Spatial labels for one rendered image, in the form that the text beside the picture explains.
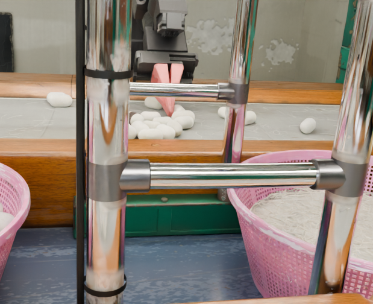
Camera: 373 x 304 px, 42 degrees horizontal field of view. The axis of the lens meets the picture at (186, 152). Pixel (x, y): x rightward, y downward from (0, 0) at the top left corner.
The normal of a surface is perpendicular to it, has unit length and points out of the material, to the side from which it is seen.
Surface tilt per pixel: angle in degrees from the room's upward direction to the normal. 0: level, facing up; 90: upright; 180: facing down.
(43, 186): 90
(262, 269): 108
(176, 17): 76
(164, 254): 0
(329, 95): 45
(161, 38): 40
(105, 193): 90
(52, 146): 0
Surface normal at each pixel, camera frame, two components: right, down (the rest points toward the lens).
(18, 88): 0.18, -0.43
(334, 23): -0.97, 0.00
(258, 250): -0.87, 0.37
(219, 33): 0.22, 0.33
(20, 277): 0.07, -0.95
